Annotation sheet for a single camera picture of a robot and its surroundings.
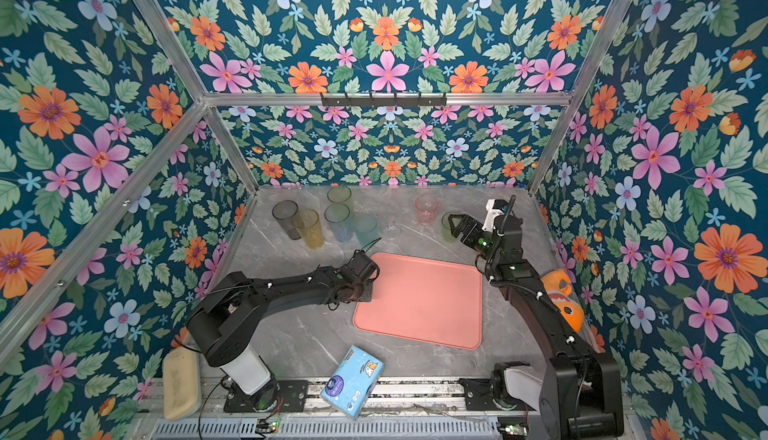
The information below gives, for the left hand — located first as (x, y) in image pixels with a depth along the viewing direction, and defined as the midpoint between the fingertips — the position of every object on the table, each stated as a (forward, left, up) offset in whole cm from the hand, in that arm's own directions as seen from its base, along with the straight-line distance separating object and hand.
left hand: (371, 286), depth 91 cm
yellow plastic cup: (+19, +20, +9) cm, 28 cm away
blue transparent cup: (+24, +11, +6) cm, 27 cm away
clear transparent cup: (+23, -7, +5) cm, 24 cm away
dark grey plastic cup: (+23, +28, +11) cm, 37 cm away
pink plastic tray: (-4, -17, -5) cm, 18 cm away
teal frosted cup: (+17, +1, +7) cm, 18 cm away
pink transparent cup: (+30, -20, 0) cm, 36 cm away
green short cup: (+20, -27, -4) cm, 34 cm away
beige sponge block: (-24, +46, +2) cm, 52 cm away
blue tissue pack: (-26, +4, +3) cm, 27 cm away
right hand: (+8, -26, +20) cm, 34 cm away
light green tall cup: (+41, +13, -3) cm, 43 cm away
